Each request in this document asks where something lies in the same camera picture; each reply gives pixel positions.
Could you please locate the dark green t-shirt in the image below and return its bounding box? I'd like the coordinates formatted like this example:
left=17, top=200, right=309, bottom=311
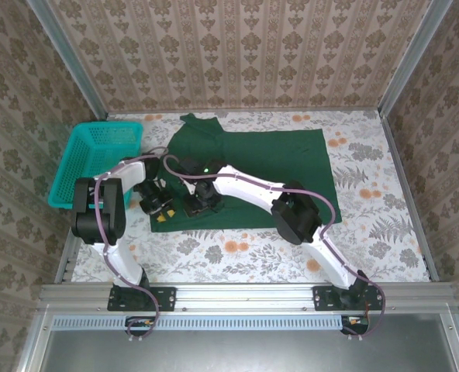
left=150, top=112, right=343, bottom=233

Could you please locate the teal plastic basket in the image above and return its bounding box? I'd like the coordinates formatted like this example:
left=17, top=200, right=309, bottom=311
left=47, top=122, right=144, bottom=212

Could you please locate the aluminium table edge strip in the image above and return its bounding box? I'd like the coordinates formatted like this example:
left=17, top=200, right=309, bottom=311
left=107, top=109, right=381, bottom=116

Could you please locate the grey metal sheet panel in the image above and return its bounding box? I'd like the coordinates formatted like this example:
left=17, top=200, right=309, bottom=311
left=39, top=314, right=459, bottom=372

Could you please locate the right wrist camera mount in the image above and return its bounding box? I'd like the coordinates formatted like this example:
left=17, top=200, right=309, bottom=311
left=184, top=204, right=219, bottom=219

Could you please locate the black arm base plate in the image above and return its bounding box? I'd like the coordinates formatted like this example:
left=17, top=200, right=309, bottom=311
left=313, top=285, right=385, bottom=312
left=107, top=285, right=176, bottom=312

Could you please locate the small electronics board with wires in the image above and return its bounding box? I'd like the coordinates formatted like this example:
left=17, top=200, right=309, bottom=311
left=340, top=315, right=370, bottom=335
left=125, top=315, right=157, bottom=335

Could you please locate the aluminium mounting rail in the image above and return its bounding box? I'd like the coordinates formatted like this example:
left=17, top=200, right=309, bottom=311
left=39, top=282, right=455, bottom=311

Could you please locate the grey slotted cable duct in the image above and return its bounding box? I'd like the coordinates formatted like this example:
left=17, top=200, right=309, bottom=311
left=53, top=313, right=368, bottom=332

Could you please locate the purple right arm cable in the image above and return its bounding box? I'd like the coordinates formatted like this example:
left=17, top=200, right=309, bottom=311
left=162, top=153, right=388, bottom=342

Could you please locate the aluminium frame post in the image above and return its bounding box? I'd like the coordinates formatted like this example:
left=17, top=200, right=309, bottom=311
left=26, top=0, right=110, bottom=121
left=376, top=0, right=455, bottom=117

